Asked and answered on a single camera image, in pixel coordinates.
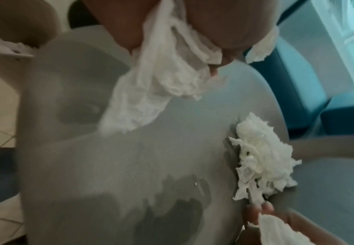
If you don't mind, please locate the person's left hand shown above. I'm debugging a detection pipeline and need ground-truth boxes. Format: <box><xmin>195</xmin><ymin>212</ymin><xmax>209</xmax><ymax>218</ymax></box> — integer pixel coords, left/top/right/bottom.
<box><xmin>80</xmin><ymin>0</ymin><xmax>279</xmax><ymax>78</ymax></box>

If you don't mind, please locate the person's right hand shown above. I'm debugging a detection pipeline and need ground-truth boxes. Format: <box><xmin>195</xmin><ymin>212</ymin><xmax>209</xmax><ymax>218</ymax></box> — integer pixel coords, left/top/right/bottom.
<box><xmin>238</xmin><ymin>201</ymin><xmax>354</xmax><ymax>245</ymax></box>

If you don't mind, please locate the white tissue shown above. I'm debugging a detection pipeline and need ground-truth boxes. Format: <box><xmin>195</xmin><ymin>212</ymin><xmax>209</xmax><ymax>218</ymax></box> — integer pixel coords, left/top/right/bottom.
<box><xmin>248</xmin><ymin>213</ymin><xmax>320</xmax><ymax>245</ymax></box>
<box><xmin>100</xmin><ymin>0</ymin><xmax>280</xmax><ymax>134</ymax></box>

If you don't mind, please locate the small grey waste bin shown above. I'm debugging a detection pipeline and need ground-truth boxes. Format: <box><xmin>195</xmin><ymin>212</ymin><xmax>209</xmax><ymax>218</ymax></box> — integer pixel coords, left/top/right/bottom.
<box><xmin>0</xmin><ymin>0</ymin><xmax>60</xmax><ymax>61</ymax></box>

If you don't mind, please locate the blue sofa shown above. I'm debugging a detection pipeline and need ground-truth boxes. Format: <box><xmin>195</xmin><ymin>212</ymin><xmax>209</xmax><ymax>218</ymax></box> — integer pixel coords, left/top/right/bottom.
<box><xmin>273</xmin><ymin>36</ymin><xmax>354</xmax><ymax>137</ymax></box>

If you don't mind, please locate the window with white blinds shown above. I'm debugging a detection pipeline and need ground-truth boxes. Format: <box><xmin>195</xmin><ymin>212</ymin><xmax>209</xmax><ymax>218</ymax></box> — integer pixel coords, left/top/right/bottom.
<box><xmin>311</xmin><ymin>0</ymin><xmax>354</xmax><ymax>91</ymax></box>

